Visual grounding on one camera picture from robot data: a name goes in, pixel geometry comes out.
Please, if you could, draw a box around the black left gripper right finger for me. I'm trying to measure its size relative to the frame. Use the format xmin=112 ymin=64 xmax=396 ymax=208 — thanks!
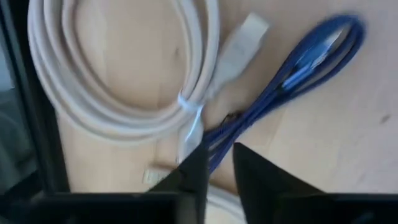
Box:
xmin=233 ymin=142 xmax=324 ymax=224

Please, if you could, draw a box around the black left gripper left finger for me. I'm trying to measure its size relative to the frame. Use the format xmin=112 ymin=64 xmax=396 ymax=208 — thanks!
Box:
xmin=148 ymin=142 xmax=209 ymax=224

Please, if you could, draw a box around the dark blue thin cable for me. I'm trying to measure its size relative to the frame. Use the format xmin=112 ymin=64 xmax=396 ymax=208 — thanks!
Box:
xmin=201 ymin=14 xmax=366 ymax=175

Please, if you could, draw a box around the beige cloth strip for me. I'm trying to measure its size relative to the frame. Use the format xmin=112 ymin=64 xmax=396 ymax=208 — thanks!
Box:
xmin=27 ymin=0 xmax=270 ymax=162

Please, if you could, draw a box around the black aluminium table frame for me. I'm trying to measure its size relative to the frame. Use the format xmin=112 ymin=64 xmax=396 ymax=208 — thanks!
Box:
xmin=0 ymin=0 xmax=71 ymax=200

